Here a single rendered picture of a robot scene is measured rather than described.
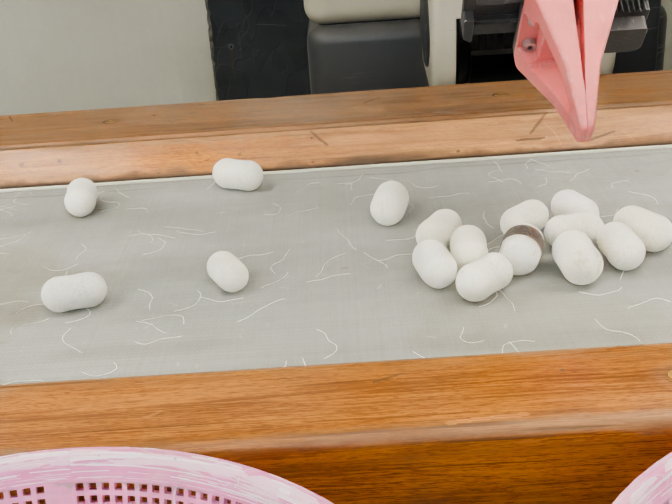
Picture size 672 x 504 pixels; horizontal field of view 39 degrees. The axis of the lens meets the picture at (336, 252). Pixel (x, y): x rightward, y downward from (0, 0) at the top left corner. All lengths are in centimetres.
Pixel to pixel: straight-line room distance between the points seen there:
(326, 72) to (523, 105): 75
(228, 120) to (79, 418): 39
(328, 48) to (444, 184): 81
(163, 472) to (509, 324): 20
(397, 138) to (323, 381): 34
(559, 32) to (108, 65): 226
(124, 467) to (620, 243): 28
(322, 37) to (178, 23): 123
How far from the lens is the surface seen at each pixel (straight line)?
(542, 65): 53
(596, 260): 49
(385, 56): 143
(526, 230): 51
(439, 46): 114
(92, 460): 35
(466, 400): 36
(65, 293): 51
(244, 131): 70
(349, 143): 68
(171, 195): 65
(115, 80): 270
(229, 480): 33
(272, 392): 37
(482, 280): 47
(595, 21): 50
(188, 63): 265
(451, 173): 65
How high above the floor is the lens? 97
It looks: 25 degrees down
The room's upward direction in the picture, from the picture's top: 4 degrees counter-clockwise
